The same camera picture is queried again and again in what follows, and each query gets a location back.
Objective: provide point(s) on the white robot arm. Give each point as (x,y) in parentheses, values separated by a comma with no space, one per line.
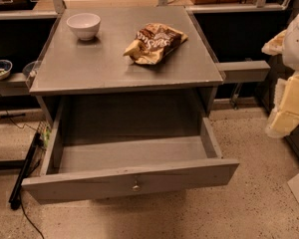
(286,44)

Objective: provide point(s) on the grey drawer cabinet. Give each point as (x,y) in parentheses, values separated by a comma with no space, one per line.
(73,67)

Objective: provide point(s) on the grey side shelf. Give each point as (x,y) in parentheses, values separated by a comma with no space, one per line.
(243,72)

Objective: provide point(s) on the white ceramic bowl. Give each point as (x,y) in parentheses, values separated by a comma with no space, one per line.
(85,26)

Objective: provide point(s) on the grey top drawer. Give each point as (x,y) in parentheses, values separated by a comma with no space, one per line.
(122,145)

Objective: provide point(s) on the blue patterned bowl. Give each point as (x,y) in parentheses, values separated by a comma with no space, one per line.
(5,69)

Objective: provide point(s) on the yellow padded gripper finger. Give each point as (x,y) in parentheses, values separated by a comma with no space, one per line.
(284,117)

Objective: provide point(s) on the clear glass bowl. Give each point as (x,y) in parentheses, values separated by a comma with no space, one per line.
(31,69)

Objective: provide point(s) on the black bar on floor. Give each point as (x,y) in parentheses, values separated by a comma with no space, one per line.
(14,199)

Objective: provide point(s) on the brown chip bag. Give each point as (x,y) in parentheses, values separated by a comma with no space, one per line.
(153,42)

